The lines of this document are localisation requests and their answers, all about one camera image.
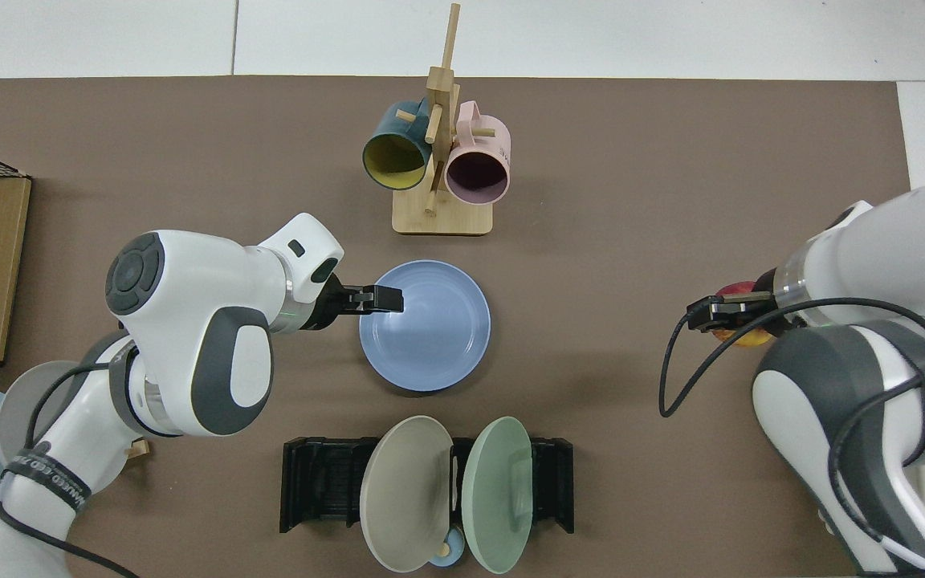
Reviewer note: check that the small blue round thing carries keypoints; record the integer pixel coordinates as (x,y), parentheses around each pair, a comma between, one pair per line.
(451,556)

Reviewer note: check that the beige plate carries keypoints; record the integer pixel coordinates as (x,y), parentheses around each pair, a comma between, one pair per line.
(406,498)

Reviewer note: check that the grey white plate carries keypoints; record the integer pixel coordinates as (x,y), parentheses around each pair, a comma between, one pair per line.
(17,409)

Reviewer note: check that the dark teal cup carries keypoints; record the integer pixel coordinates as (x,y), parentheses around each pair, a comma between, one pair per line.
(394,160)

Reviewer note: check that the pale green plate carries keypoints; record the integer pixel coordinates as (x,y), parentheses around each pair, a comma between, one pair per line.
(495,498)

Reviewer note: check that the black dish rack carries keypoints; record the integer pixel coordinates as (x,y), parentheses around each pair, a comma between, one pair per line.
(318,482)

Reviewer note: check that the brown table cloth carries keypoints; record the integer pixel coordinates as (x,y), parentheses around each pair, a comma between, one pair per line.
(591,241)

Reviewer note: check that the wooden cup stand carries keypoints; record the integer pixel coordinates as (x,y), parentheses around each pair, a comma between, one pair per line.
(442,218)

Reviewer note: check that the pink cup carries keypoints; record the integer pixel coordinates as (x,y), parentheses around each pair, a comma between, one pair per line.
(478,136)

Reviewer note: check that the red yellow apple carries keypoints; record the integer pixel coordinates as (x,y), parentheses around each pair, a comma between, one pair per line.
(747,335)

